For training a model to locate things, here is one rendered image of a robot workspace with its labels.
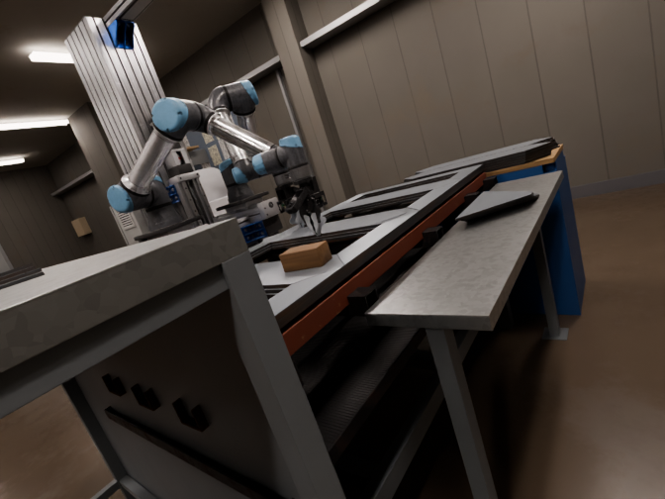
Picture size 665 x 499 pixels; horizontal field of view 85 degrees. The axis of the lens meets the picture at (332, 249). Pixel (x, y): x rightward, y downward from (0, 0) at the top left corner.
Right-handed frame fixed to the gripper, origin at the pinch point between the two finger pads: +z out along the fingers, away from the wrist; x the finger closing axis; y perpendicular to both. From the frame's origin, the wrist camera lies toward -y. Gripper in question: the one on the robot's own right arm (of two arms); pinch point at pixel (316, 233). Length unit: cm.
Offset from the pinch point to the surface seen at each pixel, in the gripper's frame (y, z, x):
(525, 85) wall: 320, -35, -23
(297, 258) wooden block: -35.1, -2.2, -23.6
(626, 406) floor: 32, 85, -81
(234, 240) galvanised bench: -72, -17, -55
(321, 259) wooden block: -33.6, -0.8, -30.0
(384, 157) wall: 306, -9, 137
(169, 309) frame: -82, -14, -55
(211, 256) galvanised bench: -76, -17, -55
